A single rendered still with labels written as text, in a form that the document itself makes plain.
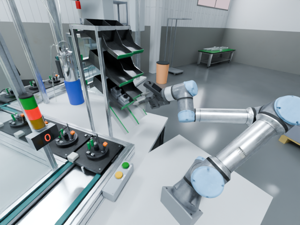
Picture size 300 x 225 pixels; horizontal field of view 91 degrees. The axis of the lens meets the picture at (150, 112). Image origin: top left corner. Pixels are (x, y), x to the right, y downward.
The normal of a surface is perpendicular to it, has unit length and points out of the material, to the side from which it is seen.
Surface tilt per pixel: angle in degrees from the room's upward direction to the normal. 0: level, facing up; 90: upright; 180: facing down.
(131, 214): 0
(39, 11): 90
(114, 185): 0
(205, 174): 56
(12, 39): 90
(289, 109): 44
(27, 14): 90
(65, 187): 0
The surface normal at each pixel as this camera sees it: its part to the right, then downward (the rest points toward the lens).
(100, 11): -0.38, 0.47
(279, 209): 0.04, -0.85
